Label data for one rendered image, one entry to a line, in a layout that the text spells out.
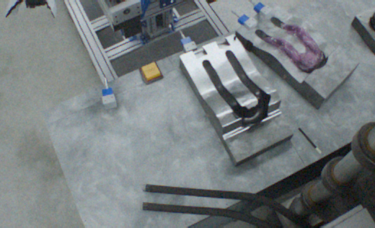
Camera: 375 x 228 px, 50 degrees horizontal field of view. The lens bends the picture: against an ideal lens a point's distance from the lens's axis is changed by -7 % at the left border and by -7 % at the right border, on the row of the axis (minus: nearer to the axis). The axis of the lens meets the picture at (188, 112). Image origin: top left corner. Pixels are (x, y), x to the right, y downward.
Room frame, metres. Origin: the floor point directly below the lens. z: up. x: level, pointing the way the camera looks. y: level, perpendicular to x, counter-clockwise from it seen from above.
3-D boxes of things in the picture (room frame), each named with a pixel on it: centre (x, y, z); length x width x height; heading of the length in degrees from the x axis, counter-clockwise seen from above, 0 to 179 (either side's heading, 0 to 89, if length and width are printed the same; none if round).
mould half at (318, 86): (1.02, -0.47, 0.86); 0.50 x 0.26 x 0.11; 44
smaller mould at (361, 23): (1.17, -0.90, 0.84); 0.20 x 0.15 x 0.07; 27
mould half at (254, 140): (0.78, -0.19, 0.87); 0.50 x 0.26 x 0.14; 27
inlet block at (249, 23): (1.18, -0.24, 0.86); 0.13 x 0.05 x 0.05; 44
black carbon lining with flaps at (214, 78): (0.80, -0.19, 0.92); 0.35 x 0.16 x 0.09; 27
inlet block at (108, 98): (0.81, 0.34, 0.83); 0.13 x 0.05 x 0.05; 16
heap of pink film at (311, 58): (1.02, -0.46, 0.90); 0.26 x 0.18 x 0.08; 44
